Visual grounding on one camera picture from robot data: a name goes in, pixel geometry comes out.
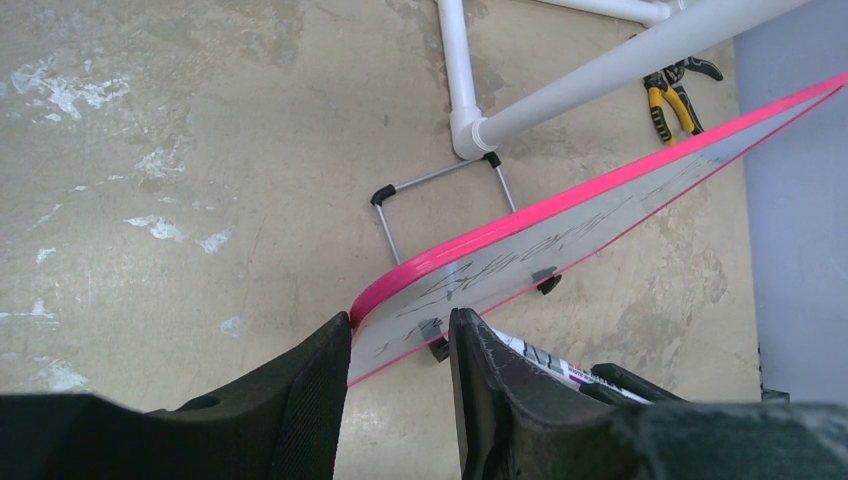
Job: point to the red-framed whiteboard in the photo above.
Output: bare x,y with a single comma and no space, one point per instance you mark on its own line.
491,265

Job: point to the black whiteboard marker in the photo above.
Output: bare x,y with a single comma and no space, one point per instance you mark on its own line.
562,370

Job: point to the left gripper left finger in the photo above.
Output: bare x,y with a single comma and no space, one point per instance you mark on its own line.
279,421

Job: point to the black whiteboard stand foot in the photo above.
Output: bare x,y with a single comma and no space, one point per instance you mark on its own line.
435,338

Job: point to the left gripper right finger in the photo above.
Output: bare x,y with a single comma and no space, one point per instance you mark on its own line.
516,421

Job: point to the black-handled pliers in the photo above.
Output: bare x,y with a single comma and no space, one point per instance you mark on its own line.
675,72

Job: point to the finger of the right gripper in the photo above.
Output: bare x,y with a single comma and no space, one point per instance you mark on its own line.
627,380

